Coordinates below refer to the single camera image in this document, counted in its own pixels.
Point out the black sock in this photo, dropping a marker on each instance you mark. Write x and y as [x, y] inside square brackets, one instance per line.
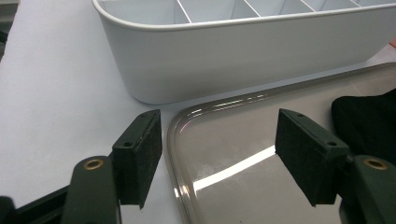
[367, 124]

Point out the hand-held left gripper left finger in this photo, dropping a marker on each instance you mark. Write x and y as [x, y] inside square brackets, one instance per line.
[137, 155]

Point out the grey translucent box lid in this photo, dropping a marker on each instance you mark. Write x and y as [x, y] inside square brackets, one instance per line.
[236, 137]

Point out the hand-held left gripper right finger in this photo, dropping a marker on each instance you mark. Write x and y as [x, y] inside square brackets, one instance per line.
[311, 161]

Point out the white divided storage box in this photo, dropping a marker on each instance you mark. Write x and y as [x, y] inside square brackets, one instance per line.
[218, 56]

